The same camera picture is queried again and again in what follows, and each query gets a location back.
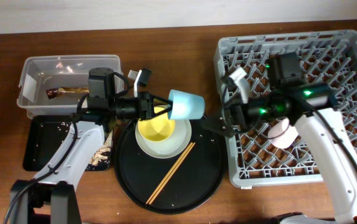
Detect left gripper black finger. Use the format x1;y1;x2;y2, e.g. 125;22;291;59
152;96;173;105
152;110;170;119

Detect blue plastic cup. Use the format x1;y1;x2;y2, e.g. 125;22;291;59
168;90;205;120

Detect yellow bowl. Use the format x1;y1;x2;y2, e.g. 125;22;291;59
138;119;175;142

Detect pale green plate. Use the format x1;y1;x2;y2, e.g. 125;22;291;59
135;120;192;159

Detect wooden chopstick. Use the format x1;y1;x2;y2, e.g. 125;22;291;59
148;142;196;205
146;142;196;205

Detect pink plastic cup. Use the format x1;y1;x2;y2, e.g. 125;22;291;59
267;118;298;149

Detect food scraps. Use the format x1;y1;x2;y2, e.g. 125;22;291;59
86;132;113;171

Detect brown gold snack wrapper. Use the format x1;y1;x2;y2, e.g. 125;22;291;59
45;87;89;100

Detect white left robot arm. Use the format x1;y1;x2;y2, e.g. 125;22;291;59
4;91;173;223

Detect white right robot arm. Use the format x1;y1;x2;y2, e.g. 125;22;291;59
201;83;357;223

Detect clear plastic waste bin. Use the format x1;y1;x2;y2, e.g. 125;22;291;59
17;55;122;119

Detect black square food-waste tray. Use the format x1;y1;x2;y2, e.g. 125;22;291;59
22;114;115;172

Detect grey plastic dishwasher rack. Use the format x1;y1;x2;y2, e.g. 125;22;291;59
214;30;357;189

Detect round black serving tray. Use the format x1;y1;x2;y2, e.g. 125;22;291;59
113;120;227;215

